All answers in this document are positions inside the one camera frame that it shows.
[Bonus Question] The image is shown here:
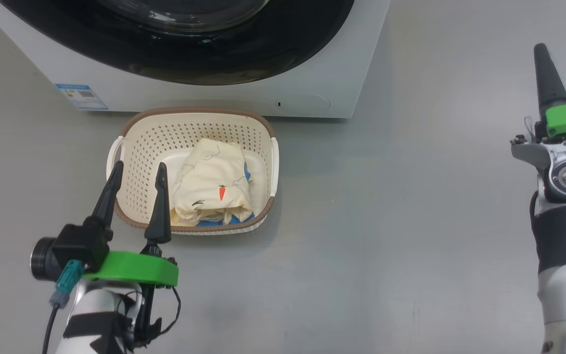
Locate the blue energy label sticker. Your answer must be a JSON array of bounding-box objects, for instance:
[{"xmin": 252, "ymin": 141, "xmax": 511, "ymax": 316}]
[{"xmin": 56, "ymin": 84, "xmax": 109, "ymax": 111}]

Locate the cream perforated laundry basket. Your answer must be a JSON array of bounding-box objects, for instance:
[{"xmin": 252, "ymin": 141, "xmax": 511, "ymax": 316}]
[{"xmin": 106, "ymin": 107, "xmax": 280, "ymax": 236}]

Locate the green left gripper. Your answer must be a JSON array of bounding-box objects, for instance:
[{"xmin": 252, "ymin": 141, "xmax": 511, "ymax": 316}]
[{"xmin": 83, "ymin": 160, "xmax": 180, "ymax": 289}]

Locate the black round glass washer door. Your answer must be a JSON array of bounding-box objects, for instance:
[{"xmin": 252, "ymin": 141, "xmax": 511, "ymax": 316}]
[{"xmin": 0, "ymin": 0, "xmax": 355, "ymax": 86}]

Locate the cream garment with carrot print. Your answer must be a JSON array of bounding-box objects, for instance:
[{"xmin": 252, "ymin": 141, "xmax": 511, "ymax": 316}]
[{"xmin": 170, "ymin": 138, "xmax": 255, "ymax": 227}]

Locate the black left camera cable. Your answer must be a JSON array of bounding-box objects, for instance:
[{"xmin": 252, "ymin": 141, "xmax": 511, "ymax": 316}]
[{"xmin": 42, "ymin": 304, "xmax": 60, "ymax": 354}]

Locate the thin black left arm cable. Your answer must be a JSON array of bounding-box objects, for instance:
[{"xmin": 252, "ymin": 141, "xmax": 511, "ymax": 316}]
[{"xmin": 131, "ymin": 285, "xmax": 182, "ymax": 345}]

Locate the teal left camera connector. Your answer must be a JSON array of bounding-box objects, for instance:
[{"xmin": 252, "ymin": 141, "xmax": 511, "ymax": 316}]
[{"xmin": 50, "ymin": 261, "xmax": 85, "ymax": 308}]

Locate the white front-load washing machine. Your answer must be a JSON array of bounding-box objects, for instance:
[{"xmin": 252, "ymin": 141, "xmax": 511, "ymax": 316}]
[{"xmin": 0, "ymin": 0, "xmax": 392, "ymax": 119}]

